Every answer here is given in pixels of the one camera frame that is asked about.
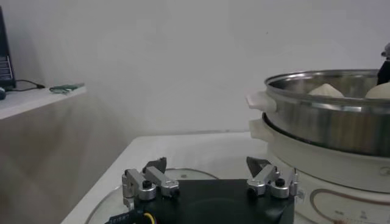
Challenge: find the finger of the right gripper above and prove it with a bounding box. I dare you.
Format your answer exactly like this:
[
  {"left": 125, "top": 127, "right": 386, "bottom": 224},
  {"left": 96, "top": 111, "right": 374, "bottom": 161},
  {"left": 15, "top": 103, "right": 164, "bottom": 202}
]
[{"left": 377, "top": 42, "right": 390, "bottom": 86}]

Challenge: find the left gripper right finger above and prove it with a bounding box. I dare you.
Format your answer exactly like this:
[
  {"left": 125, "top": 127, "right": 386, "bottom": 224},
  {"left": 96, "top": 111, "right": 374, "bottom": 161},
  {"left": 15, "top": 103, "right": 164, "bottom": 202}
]
[{"left": 246, "top": 156, "right": 299, "bottom": 200}]

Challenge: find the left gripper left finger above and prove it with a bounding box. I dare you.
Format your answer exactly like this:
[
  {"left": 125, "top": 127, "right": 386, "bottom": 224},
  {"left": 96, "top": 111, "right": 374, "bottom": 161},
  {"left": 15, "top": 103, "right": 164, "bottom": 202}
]
[{"left": 121, "top": 156, "right": 180, "bottom": 211}]

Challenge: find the white steamed baozi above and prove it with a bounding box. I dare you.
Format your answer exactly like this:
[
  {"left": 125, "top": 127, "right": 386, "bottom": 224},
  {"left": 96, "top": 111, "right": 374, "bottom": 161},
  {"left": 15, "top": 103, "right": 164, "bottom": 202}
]
[
  {"left": 308, "top": 83, "right": 346, "bottom": 99},
  {"left": 364, "top": 82, "right": 390, "bottom": 100}
]

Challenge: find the stainless steel steamer basket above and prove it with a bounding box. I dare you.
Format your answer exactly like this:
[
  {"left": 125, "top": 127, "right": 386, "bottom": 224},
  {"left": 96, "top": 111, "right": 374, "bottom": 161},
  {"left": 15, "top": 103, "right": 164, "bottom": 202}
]
[{"left": 245, "top": 69, "right": 390, "bottom": 158}]

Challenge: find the round glass pot lid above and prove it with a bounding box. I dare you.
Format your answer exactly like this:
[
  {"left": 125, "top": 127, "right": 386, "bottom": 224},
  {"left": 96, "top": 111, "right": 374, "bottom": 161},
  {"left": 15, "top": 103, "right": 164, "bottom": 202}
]
[{"left": 85, "top": 167, "right": 221, "bottom": 224}]

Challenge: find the white electric pot base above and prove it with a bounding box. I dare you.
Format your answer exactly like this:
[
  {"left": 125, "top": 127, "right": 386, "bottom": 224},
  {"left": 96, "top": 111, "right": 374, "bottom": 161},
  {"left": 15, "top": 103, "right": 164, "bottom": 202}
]
[{"left": 248, "top": 117, "right": 390, "bottom": 224}]

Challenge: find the white side table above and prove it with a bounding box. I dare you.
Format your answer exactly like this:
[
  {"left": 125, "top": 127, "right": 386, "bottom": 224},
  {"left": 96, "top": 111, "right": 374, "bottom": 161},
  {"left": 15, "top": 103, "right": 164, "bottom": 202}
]
[{"left": 0, "top": 86, "right": 88, "bottom": 121}]

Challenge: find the thin black desk cable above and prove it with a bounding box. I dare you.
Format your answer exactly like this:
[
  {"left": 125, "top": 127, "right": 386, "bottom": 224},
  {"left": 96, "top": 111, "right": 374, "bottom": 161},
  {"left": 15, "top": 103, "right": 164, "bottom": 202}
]
[{"left": 8, "top": 79, "right": 46, "bottom": 93}]

